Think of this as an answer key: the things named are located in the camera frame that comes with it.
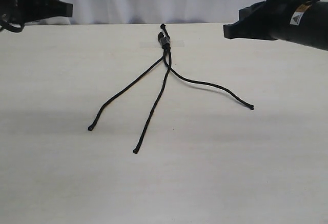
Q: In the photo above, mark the clear tape strip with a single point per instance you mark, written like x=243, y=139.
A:
x=153, y=44

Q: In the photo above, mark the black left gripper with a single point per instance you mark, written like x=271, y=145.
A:
x=12, y=11

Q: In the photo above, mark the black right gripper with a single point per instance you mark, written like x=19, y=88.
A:
x=269, y=20

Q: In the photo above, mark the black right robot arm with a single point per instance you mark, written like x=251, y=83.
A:
x=295, y=21

